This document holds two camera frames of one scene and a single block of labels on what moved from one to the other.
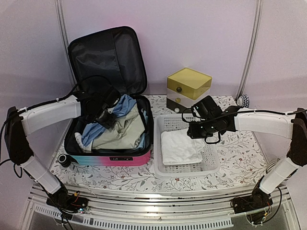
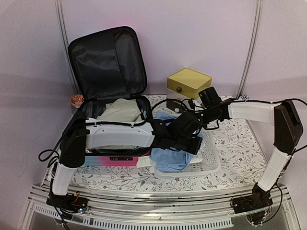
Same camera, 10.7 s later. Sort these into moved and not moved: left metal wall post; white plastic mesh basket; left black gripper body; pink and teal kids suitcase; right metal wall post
Moved: left black gripper body
Not moved: pink and teal kids suitcase; white plastic mesh basket; right metal wall post; left metal wall post
